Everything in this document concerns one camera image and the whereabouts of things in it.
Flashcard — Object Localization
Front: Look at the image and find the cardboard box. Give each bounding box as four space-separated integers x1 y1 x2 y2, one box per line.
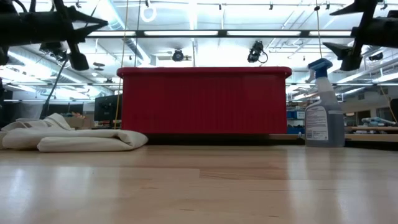
63 112 95 129

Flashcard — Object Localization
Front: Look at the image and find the spray bottle with blue trigger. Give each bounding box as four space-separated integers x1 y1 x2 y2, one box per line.
303 58 346 148

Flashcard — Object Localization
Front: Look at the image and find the yellow hanging cord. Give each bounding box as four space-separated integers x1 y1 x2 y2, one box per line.
113 0 130 130

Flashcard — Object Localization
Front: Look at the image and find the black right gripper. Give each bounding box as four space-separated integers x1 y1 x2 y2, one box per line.
322 0 398 72

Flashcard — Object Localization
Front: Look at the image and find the round black ceiling fixture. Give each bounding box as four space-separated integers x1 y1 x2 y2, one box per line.
172 48 185 62

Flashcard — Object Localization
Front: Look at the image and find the black cable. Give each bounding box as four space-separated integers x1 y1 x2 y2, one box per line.
39 57 70 121

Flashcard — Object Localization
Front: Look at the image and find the black hanging overhead camera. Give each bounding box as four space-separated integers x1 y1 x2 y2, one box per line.
247 40 269 64

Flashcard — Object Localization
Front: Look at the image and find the white folded garment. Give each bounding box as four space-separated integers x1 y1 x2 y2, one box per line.
0 112 149 153

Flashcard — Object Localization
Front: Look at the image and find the blue storage bin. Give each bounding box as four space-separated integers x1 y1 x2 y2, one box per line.
286 110 306 120
287 125 305 135

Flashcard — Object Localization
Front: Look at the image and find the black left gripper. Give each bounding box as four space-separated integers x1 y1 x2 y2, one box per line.
0 0 109 72

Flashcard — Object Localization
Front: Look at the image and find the thin hanging cord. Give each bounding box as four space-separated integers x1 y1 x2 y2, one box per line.
313 0 323 59

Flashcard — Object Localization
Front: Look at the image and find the red plastic bin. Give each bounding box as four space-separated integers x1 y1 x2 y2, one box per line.
116 66 293 135

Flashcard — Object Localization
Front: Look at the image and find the black computer monitor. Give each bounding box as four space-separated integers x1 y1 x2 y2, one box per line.
94 94 123 123

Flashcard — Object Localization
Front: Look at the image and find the white hanging ring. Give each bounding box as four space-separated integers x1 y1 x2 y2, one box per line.
139 4 157 23

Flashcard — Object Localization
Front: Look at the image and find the teal grey device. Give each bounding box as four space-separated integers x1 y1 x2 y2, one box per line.
361 116 397 127

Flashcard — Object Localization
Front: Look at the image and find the yellow slanted cord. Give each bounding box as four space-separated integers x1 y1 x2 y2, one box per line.
379 84 398 124

